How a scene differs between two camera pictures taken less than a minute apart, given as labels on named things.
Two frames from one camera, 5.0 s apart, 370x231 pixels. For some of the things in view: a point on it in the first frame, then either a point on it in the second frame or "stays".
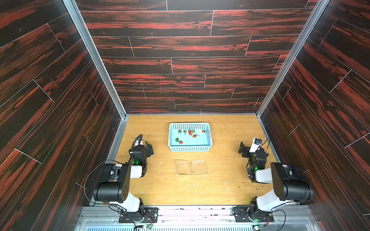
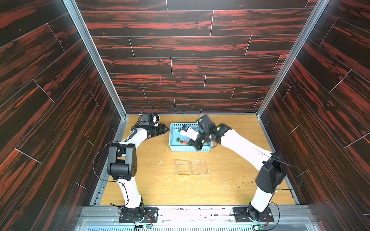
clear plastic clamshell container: (194, 167) stays
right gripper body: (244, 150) -> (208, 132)
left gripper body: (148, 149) -> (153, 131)
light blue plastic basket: (190, 137) stays
